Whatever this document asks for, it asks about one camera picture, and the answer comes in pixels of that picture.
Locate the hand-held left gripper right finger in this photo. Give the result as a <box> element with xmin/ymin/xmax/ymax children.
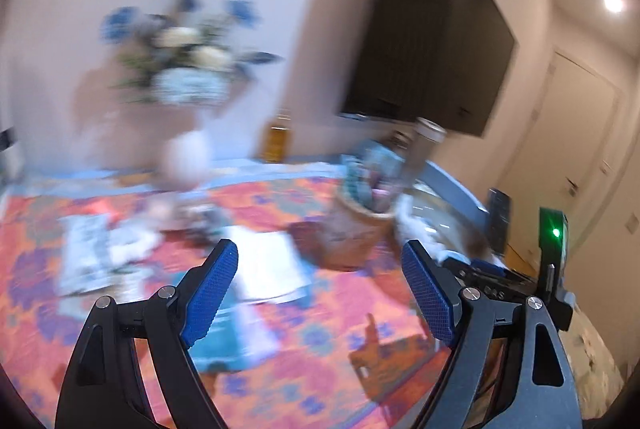
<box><xmin>400</xmin><ymin>239</ymin><xmax>583</xmax><ymax>429</ymax></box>

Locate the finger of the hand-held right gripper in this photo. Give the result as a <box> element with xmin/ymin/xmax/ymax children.
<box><xmin>441</xmin><ymin>256</ymin><xmax>540</xmax><ymax>301</ymax></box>

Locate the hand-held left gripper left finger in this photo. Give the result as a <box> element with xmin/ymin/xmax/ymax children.
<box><xmin>54</xmin><ymin>239</ymin><xmax>240</xmax><ymax>429</ymax></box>

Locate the grey plush toy teal body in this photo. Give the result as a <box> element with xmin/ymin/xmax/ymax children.
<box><xmin>181</xmin><ymin>205</ymin><xmax>224</xmax><ymax>244</ymax></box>

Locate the pale teal soft bundle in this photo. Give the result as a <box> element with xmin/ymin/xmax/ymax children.
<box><xmin>342</xmin><ymin>143</ymin><xmax>408</xmax><ymax>215</ymax></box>

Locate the blue book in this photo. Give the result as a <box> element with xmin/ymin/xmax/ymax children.
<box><xmin>192</xmin><ymin>296</ymin><xmax>281</xmax><ymax>372</ymax></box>

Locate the black remote control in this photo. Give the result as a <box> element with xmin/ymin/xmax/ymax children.
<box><xmin>486</xmin><ymin>188</ymin><xmax>512</xmax><ymax>256</ymax></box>

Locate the white paper sheet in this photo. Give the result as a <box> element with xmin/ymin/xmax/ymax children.
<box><xmin>224</xmin><ymin>228</ymin><xmax>312</xmax><ymax>306</ymax></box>

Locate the white door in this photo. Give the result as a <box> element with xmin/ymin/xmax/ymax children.
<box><xmin>497</xmin><ymin>52</ymin><xmax>623</xmax><ymax>260</ymax></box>

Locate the beige printed container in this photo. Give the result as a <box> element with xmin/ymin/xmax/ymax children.
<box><xmin>320</xmin><ymin>189</ymin><xmax>401</xmax><ymax>271</ymax></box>

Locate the floral orange tablecloth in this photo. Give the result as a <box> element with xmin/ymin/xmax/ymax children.
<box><xmin>0</xmin><ymin>176</ymin><xmax>481</xmax><ymax>429</ymax></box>

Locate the pale printed magazine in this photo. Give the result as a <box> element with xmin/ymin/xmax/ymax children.
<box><xmin>59</xmin><ymin>213</ymin><xmax>153</xmax><ymax>296</ymax></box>

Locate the white ribbed vase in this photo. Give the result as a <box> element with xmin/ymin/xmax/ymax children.
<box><xmin>161</xmin><ymin>106</ymin><xmax>215</xmax><ymax>190</ymax></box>

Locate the light blue undercloth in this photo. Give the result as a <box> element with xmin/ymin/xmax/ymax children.
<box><xmin>0</xmin><ymin>158</ymin><xmax>493</xmax><ymax>220</ymax></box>

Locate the clear glass tumbler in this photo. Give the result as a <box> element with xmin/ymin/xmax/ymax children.
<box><xmin>406</xmin><ymin>118</ymin><xmax>447</xmax><ymax>192</ymax></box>

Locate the amber perfume bottle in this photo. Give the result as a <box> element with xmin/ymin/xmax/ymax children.
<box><xmin>262</xmin><ymin>109</ymin><xmax>293</xmax><ymax>164</ymax></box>

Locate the blue and white flower bouquet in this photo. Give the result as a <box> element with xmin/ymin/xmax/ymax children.
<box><xmin>100</xmin><ymin>0</ymin><xmax>283</xmax><ymax>106</ymax></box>

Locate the black television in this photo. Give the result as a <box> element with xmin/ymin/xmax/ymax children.
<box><xmin>337</xmin><ymin>0</ymin><xmax>517</xmax><ymax>139</ymax></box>

